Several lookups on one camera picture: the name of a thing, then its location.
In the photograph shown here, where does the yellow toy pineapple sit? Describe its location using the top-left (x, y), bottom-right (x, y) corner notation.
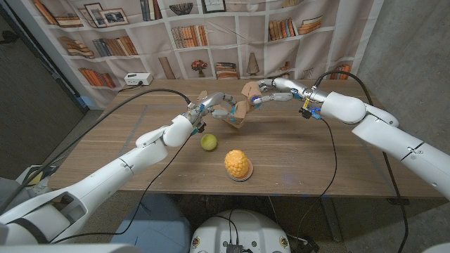
top-left (224, 149), bottom-right (250, 179)

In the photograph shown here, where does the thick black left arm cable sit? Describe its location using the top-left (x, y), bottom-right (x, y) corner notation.
top-left (0, 88), bottom-right (193, 215)

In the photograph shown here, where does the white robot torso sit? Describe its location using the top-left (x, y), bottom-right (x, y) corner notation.
top-left (189, 209), bottom-right (292, 253)

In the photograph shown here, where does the yellow and black pad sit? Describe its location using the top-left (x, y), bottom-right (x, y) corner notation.
top-left (22, 165), bottom-right (57, 187)

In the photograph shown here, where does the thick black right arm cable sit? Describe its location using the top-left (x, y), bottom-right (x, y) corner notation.
top-left (312, 70), bottom-right (409, 253)

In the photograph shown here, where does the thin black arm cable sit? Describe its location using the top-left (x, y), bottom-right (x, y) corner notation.
top-left (295, 117), bottom-right (338, 247)
top-left (51, 135), bottom-right (193, 245)

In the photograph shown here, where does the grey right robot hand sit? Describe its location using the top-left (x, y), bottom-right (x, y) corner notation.
top-left (250, 77), bottom-right (331, 106)

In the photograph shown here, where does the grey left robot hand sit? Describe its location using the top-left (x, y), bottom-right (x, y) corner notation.
top-left (184, 91), bottom-right (238, 128)

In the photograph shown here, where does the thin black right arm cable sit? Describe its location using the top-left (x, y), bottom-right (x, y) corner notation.
top-left (295, 117), bottom-right (338, 247)

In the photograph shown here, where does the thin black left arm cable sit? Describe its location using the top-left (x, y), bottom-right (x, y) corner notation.
top-left (51, 135), bottom-right (193, 245)

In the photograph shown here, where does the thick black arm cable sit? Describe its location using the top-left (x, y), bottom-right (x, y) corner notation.
top-left (0, 88), bottom-right (193, 215)
top-left (312, 70), bottom-right (409, 253)

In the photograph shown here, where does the black floor adapter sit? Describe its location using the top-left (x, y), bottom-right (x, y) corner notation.
top-left (286, 233), bottom-right (321, 253)

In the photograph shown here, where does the beige nylon stocking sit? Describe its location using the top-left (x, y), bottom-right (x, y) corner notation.
top-left (196, 81), bottom-right (264, 129)

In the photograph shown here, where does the black torso cable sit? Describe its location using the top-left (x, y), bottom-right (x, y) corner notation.
top-left (210, 209), bottom-right (240, 247)

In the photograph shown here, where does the yellow tennis ball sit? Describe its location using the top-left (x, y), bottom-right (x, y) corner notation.
top-left (200, 134), bottom-right (219, 152)

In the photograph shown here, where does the white power strip box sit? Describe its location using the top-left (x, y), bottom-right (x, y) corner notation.
top-left (124, 72), bottom-right (154, 86)

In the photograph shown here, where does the printed bookshelf backdrop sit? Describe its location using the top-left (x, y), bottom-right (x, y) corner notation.
top-left (30, 0), bottom-right (384, 108)

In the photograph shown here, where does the grey table leg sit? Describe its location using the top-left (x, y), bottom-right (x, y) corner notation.
top-left (319, 196), bottom-right (342, 242)

